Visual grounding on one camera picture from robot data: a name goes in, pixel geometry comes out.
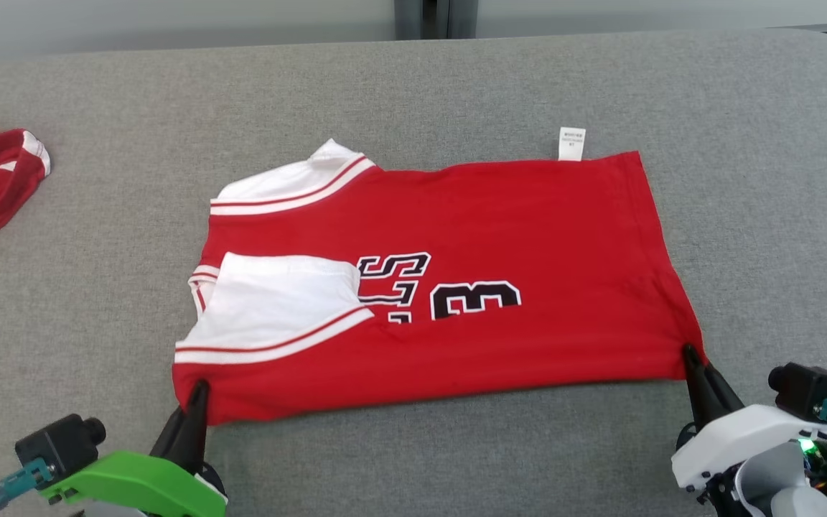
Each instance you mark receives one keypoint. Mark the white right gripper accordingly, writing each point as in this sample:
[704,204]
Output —
[736,445]

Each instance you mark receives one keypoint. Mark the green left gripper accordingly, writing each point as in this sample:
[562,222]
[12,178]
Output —
[133,488]

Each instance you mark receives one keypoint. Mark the red white numbered jersey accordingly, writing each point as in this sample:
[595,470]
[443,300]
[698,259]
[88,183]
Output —
[492,237]

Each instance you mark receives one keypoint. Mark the grey fabric sofa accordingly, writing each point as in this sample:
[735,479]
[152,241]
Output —
[97,323]

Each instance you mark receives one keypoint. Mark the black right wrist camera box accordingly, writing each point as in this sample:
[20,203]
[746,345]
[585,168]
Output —
[812,388]

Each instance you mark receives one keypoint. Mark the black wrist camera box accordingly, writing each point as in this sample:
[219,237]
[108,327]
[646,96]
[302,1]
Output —
[58,445]
[812,388]

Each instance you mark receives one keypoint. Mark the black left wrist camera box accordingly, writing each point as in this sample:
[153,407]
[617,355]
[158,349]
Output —
[58,445]

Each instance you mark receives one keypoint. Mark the grey partition post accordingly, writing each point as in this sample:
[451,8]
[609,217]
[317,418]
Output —
[435,18]

